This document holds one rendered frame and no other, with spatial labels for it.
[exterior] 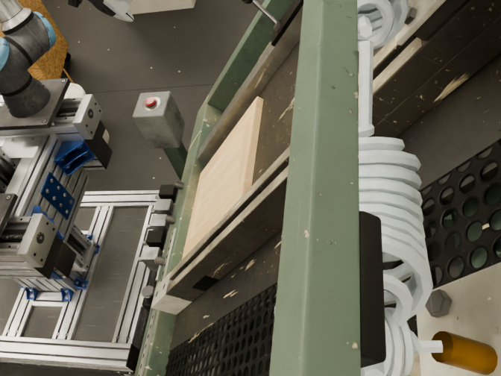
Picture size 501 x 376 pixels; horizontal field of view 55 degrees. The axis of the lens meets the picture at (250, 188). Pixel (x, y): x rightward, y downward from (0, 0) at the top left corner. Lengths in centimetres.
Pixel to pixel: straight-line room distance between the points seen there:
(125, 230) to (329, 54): 222
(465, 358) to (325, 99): 15
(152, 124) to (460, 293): 153
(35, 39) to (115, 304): 113
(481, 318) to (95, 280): 212
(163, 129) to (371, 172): 153
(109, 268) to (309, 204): 219
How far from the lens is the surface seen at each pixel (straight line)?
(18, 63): 174
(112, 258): 235
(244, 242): 89
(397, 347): 25
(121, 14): 136
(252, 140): 114
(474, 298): 31
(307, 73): 20
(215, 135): 145
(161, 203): 168
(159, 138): 181
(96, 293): 230
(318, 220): 15
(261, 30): 147
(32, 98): 178
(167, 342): 132
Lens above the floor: 206
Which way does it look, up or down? 53 degrees down
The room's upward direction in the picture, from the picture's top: 19 degrees counter-clockwise
